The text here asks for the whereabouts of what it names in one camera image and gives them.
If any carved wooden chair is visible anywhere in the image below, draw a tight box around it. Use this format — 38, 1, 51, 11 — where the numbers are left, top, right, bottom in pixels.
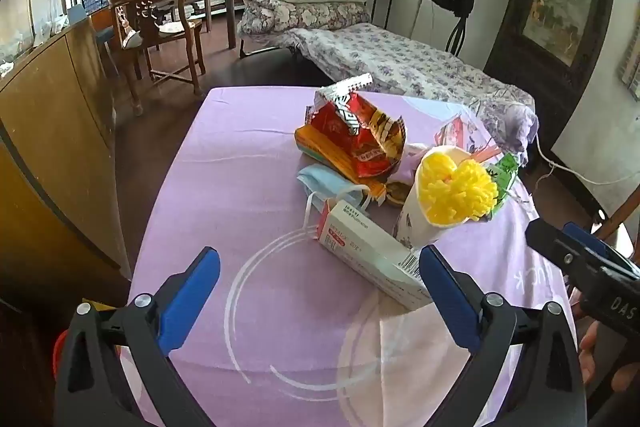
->
107, 0, 208, 100

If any white cable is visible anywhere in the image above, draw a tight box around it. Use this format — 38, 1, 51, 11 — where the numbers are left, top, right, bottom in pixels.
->
535, 132, 640, 188

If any pink tablecloth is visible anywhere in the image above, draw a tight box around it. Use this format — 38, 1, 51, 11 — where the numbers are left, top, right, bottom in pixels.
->
127, 86, 581, 427

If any bed with floral sheet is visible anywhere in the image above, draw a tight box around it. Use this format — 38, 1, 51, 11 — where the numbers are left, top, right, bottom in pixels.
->
237, 0, 541, 168

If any floral paper cup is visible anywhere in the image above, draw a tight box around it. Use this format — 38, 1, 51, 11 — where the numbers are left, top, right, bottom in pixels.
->
395, 146, 501, 253

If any green wrapper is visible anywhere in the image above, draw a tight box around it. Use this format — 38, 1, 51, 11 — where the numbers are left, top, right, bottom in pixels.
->
482, 152, 523, 220

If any blue face mask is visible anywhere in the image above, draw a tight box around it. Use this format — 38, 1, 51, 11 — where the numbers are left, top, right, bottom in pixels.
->
297, 164, 373, 228

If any white medicine box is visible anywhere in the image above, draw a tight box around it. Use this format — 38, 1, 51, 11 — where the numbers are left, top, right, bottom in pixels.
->
316, 199, 436, 312

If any folded floral quilt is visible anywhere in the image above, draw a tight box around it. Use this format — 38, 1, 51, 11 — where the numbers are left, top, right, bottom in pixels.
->
237, 0, 373, 35

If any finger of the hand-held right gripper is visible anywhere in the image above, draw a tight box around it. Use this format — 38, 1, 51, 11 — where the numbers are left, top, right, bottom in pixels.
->
562, 222, 626, 265
525, 218, 640, 282

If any wooden cabinet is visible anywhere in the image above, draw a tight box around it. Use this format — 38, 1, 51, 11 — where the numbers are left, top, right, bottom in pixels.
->
0, 14, 133, 303

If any person's right hand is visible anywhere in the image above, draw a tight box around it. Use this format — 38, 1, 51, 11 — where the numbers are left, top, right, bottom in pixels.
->
580, 322, 640, 388

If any yellow pom-pom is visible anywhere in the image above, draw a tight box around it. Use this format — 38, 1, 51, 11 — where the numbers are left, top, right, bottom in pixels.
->
419, 152, 500, 224

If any orange cardboard box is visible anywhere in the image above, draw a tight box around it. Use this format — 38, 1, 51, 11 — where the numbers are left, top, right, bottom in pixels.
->
295, 124, 388, 202

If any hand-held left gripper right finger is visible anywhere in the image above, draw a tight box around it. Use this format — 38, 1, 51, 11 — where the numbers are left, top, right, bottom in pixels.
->
419, 245, 587, 427

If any red snack bag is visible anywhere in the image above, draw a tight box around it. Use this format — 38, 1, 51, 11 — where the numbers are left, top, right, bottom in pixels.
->
306, 74, 407, 180

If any brown tart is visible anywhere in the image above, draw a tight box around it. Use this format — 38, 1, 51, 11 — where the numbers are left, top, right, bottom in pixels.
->
387, 182, 413, 208

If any clear red green plastic bag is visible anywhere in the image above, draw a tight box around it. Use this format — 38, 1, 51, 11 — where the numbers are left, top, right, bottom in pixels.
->
432, 114, 501, 158

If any blue chair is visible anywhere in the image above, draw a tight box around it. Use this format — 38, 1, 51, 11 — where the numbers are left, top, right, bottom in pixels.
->
66, 4, 115, 48

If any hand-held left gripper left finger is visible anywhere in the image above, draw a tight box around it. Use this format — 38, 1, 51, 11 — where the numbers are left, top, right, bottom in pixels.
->
54, 246, 221, 427

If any black coat stand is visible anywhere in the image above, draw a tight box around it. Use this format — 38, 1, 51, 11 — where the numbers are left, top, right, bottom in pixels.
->
445, 7, 493, 58

